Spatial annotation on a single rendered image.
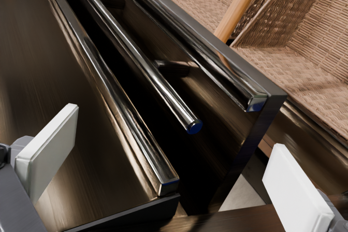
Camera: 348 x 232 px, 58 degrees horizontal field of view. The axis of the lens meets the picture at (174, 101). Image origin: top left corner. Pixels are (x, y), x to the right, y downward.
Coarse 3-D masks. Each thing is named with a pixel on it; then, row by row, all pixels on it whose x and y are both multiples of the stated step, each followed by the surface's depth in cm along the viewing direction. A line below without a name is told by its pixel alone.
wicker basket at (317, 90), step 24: (288, 0) 105; (312, 0) 112; (336, 0) 107; (288, 24) 113; (312, 24) 112; (240, 48) 107; (264, 48) 113; (288, 48) 118; (312, 48) 111; (336, 48) 105; (264, 72) 94; (288, 72) 98; (312, 72) 104; (336, 72) 104; (312, 96) 87; (336, 96) 92; (336, 120) 79
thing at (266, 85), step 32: (128, 0) 48; (160, 0) 40; (96, 32) 59; (128, 32) 48; (160, 32) 40; (128, 64) 48; (192, 64) 35; (128, 96) 48; (192, 96) 35; (224, 96) 31; (160, 128) 41; (224, 128) 31; (256, 128) 28; (192, 160) 35; (224, 160) 31; (192, 192) 35; (224, 192) 33
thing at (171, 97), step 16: (96, 0) 44; (112, 0) 47; (112, 16) 40; (112, 32) 39; (128, 48) 35; (144, 64) 32; (160, 64) 33; (176, 64) 34; (160, 80) 30; (160, 96) 30; (176, 96) 28; (176, 112) 27; (192, 112) 27; (192, 128) 26
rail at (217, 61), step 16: (144, 0) 40; (160, 16) 37; (176, 16) 36; (176, 32) 34; (192, 32) 33; (192, 48) 32; (208, 48) 31; (208, 64) 30; (224, 64) 28; (224, 80) 28; (240, 80) 27; (240, 96) 26; (256, 96) 25
